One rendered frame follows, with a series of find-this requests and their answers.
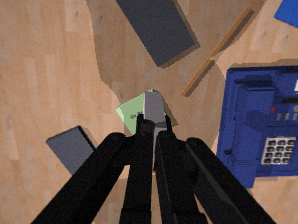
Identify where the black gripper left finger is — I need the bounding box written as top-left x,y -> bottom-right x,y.
31,91 -> 156,224

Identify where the green sticky note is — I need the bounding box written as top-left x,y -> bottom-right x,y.
115,93 -> 145,135

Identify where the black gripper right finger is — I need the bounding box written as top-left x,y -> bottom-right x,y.
153,92 -> 276,224

